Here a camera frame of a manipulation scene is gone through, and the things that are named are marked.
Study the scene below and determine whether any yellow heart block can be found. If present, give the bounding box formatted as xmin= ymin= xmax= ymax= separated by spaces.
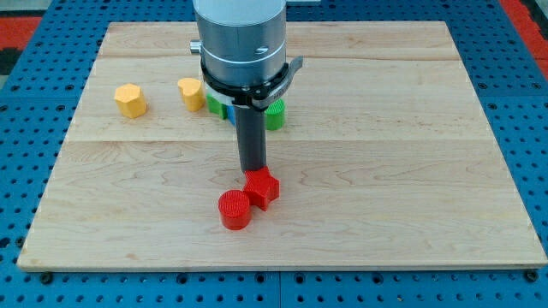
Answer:
xmin=177 ymin=78 xmax=206 ymax=112

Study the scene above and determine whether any red cylinder block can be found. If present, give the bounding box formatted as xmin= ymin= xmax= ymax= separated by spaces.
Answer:
xmin=217 ymin=190 xmax=251 ymax=230

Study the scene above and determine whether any black clamp ring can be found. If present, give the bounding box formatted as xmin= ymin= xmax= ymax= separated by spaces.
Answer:
xmin=200 ymin=56 xmax=305 ymax=113

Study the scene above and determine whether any green cylinder block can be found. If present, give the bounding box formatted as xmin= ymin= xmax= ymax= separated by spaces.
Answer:
xmin=265 ymin=98 xmax=285 ymax=131

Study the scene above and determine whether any red star block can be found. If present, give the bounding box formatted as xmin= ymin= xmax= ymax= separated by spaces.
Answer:
xmin=243 ymin=166 xmax=280 ymax=211

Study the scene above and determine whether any green block left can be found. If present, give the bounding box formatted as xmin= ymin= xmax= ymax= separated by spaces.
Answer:
xmin=206 ymin=94 xmax=228 ymax=120

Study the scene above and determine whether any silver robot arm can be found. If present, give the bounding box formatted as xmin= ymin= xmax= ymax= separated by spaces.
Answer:
xmin=193 ymin=0 xmax=286 ymax=86

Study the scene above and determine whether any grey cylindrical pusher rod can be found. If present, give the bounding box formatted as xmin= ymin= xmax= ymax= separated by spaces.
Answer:
xmin=235 ymin=107 xmax=266 ymax=172

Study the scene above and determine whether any yellow hexagon block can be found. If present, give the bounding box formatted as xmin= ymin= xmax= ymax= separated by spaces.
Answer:
xmin=114 ymin=83 xmax=147 ymax=119

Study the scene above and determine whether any blue block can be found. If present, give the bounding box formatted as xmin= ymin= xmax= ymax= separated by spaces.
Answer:
xmin=226 ymin=105 xmax=235 ymax=126

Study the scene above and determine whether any wooden board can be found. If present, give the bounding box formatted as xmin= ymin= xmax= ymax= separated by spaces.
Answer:
xmin=18 ymin=21 xmax=547 ymax=272

